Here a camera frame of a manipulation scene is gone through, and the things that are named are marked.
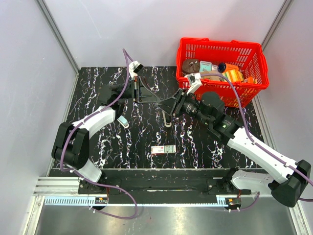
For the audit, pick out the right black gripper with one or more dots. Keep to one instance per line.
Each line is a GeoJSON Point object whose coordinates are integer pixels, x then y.
{"type": "Point", "coordinates": [167, 105]}

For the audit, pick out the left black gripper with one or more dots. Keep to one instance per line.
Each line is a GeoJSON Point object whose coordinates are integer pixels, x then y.
{"type": "Point", "coordinates": [140, 92]}

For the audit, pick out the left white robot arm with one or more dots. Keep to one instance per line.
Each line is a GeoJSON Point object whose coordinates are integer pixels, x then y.
{"type": "Point", "coordinates": [71, 146]}

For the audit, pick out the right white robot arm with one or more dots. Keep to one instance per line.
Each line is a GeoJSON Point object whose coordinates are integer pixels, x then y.
{"type": "Point", "coordinates": [285, 179]}

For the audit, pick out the brown round item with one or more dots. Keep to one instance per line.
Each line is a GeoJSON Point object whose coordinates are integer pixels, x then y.
{"type": "Point", "coordinates": [190, 66]}

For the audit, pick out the brown cardboard box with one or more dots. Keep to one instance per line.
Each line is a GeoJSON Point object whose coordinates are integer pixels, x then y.
{"type": "Point", "coordinates": [209, 75]}

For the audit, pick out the teal white box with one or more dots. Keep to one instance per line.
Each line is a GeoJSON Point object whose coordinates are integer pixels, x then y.
{"type": "Point", "coordinates": [205, 66]}

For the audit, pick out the orange bottle blue cap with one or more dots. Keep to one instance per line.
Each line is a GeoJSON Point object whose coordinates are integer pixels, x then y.
{"type": "Point", "coordinates": [224, 67]}

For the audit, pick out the yellow green sticky notes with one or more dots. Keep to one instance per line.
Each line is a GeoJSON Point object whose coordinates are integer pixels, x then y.
{"type": "Point", "coordinates": [233, 76]}

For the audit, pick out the red plastic basket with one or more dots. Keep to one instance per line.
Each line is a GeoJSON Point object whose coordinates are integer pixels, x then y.
{"type": "Point", "coordinates": [239, 69]}

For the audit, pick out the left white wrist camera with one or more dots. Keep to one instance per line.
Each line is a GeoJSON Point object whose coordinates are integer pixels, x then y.
{"type": "Point", "coordinates": [134, 68]}

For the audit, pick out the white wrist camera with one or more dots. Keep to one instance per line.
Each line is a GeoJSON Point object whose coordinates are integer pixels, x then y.
{"type": "Point", "coordinates": [194, 80]}
{"type": "Point", "coordinates": [134, 68]}

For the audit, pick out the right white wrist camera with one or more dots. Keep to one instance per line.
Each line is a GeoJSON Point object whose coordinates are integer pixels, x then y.
{"type": "Point", "coordinates": [194, 80]}

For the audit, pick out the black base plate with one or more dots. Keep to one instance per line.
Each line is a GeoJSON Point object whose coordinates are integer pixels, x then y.
{"type": "Point", "coordinates": [173, 198]}

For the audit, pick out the aluminium frame rail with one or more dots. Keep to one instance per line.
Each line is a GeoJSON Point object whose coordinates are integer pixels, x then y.
{"type": "Point", "coordinates": [138, 183]}

